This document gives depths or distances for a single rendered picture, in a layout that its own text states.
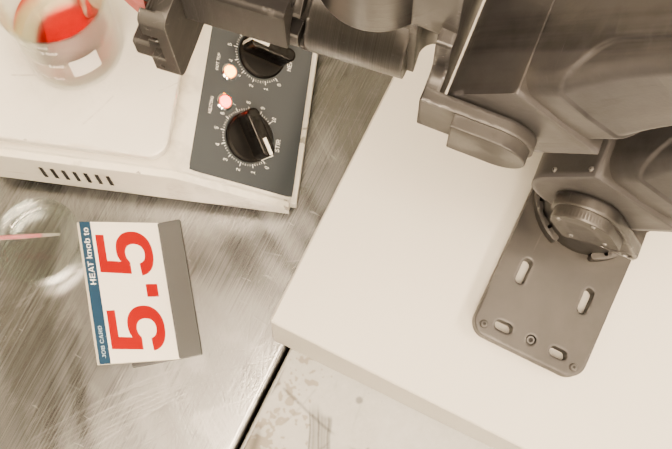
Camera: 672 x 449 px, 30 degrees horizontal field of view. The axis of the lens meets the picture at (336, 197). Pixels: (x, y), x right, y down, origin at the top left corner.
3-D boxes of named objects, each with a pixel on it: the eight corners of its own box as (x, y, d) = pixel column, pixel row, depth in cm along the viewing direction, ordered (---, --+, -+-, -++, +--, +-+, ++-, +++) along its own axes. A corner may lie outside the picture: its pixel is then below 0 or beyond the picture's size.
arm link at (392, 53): (274, 5, 55) (426, 50, 54) (315, -109, 56) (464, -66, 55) (285, 60, 61) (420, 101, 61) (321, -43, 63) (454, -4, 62)
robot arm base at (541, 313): (491, 315, 66) (612, 374, 66) (637, -6, 70) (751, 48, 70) (466, 330, 74) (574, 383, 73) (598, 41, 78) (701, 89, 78)
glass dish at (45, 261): (99, 267, 81) (93, 260, 79) (19, 301, 80) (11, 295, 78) (68, 192, 82) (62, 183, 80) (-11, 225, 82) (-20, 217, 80)
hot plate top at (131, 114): (198, -21, 78) (197, -27, 77) (167, 163, 75) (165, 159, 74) (8, -45, 78) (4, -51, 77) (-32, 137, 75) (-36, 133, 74)
